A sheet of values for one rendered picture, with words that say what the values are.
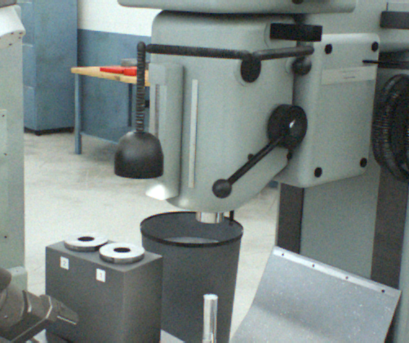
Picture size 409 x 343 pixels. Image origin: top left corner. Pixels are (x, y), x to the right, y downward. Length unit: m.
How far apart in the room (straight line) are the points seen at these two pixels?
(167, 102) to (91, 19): 7.57
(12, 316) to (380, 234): 0.71
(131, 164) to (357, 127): 0.47
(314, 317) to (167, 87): 0.67
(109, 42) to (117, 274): 7.05
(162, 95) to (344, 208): 0.57
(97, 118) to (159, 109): 7.55
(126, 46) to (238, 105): 7.06
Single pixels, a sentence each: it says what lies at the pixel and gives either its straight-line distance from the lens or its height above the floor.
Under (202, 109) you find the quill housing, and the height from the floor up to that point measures 1.49.
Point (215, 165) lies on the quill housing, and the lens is 1.14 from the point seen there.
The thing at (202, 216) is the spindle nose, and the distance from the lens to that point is 1.25.
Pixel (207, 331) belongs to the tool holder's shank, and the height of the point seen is 1.08.
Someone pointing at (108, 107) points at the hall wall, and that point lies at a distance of 8.49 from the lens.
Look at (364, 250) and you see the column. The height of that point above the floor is 1.17.
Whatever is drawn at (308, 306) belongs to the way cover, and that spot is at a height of 1.03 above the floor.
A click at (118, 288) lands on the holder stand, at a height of 1.10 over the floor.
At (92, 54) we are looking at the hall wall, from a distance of 8.67.
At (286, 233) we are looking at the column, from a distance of 1.65.
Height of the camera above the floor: 1.66
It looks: 13 degrees down
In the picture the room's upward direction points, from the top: 2 degrees clockwise
